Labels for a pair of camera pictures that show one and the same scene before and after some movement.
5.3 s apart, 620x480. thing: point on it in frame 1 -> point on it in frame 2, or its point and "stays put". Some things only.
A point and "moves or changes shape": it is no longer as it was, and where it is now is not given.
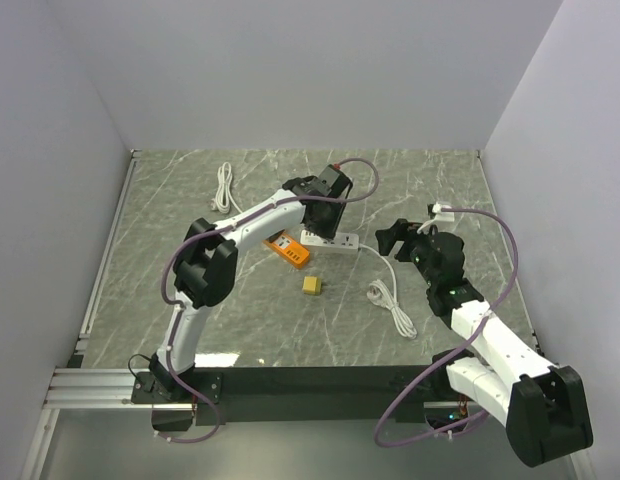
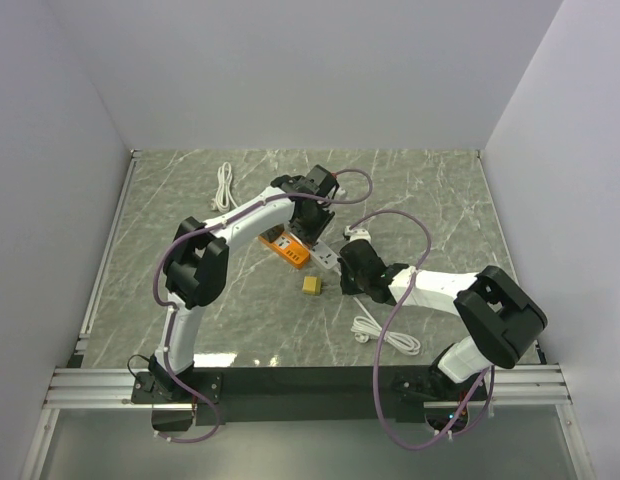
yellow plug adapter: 312,285 stays put
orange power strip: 291,251 stays put
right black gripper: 405,231 -> 346,286
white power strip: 342,243 moves or changes shape
